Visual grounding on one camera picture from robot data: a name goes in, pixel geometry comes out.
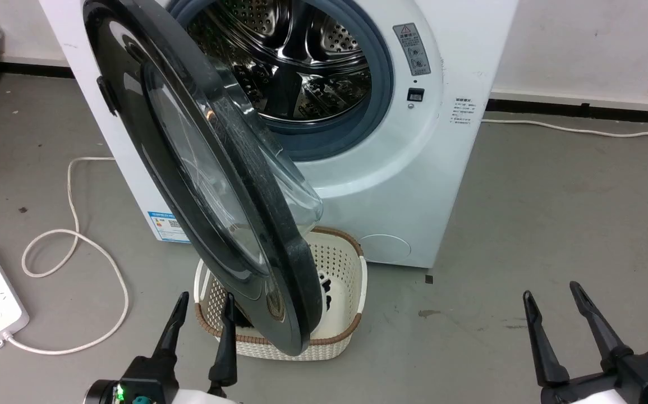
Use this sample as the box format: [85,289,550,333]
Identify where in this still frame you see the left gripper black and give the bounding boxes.
[85,291,239,404]

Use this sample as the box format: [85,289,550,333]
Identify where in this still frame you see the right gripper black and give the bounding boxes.
[522,281,648,404]

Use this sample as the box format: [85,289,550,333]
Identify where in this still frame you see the black round glass washer door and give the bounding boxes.
[82,0,325,357]

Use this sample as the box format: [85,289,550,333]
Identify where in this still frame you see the white front-load washing machine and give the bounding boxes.
[38,0,521,269]

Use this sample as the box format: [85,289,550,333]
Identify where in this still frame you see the blue white energy label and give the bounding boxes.
[146,210,191,244]

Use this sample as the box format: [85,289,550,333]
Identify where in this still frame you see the dark clothing item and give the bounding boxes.
[233,272,334,329]

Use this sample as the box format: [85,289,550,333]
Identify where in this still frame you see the white perforated basket brown rim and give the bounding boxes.
[194,227,369,362]

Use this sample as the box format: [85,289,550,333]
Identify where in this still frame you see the grey warning sticker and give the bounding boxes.
[392,22,433,77]

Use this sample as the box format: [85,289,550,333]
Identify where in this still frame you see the white power strip cable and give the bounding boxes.
[5,157,130,356]

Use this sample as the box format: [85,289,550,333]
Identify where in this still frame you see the thin white floor cable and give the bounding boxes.
[481,118,648,139]

